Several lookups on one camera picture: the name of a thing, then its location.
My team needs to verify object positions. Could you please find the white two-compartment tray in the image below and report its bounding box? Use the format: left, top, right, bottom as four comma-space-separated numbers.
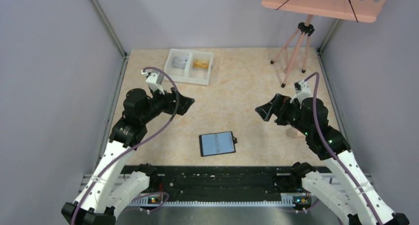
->
164, 48, 214, 86

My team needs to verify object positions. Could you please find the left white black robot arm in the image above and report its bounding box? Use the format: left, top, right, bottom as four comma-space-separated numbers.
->
61, 87, 195, 225

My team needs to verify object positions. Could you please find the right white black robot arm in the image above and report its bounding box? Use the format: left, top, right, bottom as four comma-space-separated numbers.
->
255, 93, 410, 225

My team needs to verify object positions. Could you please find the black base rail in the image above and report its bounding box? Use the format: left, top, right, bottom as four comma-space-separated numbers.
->
146, 166, 311, 204

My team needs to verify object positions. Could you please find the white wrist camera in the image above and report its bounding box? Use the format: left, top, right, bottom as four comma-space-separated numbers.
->
290, 80, 312, 103
141, 70, 166, 95

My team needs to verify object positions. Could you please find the pink tripod stand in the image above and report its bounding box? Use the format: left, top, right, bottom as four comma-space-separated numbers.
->
270, 14, 315, 88

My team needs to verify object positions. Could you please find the pink perforated board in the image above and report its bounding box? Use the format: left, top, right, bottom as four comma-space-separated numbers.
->
261, 0, 386, 23

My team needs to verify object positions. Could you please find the silver card in tray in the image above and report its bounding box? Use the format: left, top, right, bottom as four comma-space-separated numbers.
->
171, 56, 188, 69

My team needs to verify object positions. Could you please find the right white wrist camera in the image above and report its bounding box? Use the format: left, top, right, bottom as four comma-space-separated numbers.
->
290, 80, 312, 103

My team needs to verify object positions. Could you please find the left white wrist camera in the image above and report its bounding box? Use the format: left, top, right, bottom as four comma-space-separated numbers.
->
141, 70, 166, 95

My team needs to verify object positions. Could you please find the orange card in tray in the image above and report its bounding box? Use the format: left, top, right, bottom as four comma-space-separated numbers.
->
192, 59, 210, 70

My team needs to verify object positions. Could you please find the pink cylinder rod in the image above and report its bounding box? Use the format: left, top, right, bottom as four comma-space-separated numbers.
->
286, 128, 299, 138

